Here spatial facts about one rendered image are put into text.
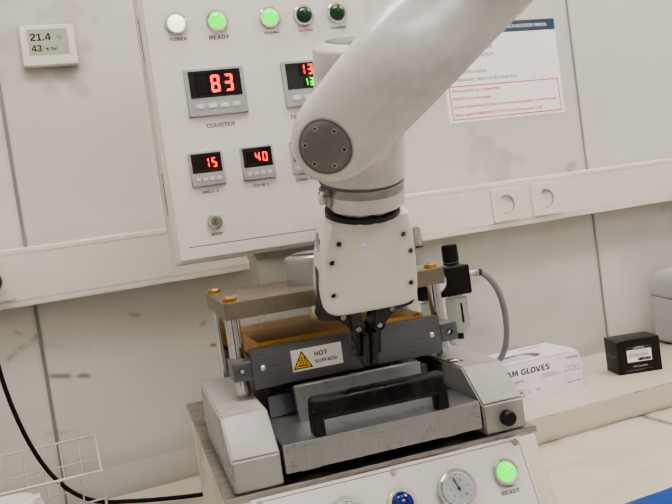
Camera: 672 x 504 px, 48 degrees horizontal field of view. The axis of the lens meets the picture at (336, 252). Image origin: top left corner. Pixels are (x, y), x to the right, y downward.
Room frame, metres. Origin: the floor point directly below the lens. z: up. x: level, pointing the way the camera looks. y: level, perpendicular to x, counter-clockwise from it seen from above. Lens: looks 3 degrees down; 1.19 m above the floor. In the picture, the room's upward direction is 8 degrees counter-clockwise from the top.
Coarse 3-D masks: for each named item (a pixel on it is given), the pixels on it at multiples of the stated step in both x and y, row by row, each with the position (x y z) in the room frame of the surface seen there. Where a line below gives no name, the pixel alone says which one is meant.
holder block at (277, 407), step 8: (424, 368) 0.91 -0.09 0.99; (256, 392) 0.93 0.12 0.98; (264, 392) 0.88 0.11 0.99; (280, 392) 0.87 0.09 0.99; (288, 392) 0.86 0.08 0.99; (264, 400) 0.88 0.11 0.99; (272, 400) 0.85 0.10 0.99; (280, 400) 0.86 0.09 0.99; (288, 400) 0.86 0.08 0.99; (272, 408) 0.85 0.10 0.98; (280, 408) 0.86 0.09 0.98; (288, 408) 0.86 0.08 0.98; (272, 416) 0.85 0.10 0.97
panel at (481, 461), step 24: (432, 456) 0.78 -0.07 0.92; (456, 456) 0.78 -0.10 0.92; (480, 456) 0.79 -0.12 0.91; (504, 456) 0.79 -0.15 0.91; (336, 480) 0.75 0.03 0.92; (360, 480) 0.76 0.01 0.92; (384, 480) 0.76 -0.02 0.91; (408, 480) 0.76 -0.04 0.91; (432, 480) 0.77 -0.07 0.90; (480, 480) 0.78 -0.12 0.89; (528, 480) 0.79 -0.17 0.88
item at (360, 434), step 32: (320, 384) 0.83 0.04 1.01; (352, 384) 0.84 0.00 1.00; (288, 416) 0.85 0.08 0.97; (352, 416) 0.81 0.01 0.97; (384, 416) 0.79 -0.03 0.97; (416, 416) 0.78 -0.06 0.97; (448, 416) 0.79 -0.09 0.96; (480, 416) 0.80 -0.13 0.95; (288, 448) 0.74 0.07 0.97; (320, 448) 0.75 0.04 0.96; (352, 448) 0.76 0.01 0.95; (384, 448) 0.77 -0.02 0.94
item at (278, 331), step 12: (312, 312) 0.95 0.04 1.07; (396, 312) 0.94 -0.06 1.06; (408, 312) 0.92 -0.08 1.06; (420, 312) 0.91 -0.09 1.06; (252, 324) 1.02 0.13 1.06; (264, 324) 1.00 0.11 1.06; (276, 324) 0.98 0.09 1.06; (288, 324) 0.97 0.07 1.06; (300, 324) 0.95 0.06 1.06; (312, 324) 0.94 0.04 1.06; (324, 324) 0.92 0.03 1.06; (336, 324) 0.91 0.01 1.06; (252, 336) 0.91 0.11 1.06; (264, 336) 0.89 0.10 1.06; (276, 336) 0.88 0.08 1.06; (288, 336) 0.87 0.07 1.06; (300, 336) 0.86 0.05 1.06; (312, 336) 0.87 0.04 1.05
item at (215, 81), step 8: (216, 72) 1.06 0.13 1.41; (224, 72) 1.06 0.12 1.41; (232, 72) 1.06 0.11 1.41; (200, 80) 1.05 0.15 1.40; (208, 80) 1.05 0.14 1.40; (216, 80) 1.06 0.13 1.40; (224, 80) 1.06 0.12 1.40; (232, 80) 1.06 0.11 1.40; (200, 88) 1.05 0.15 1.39; (208, 88) 1.05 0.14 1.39; (216, 88) 1.06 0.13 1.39; (224, 88) 1.06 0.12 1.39; (232, 88) 1.06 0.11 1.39
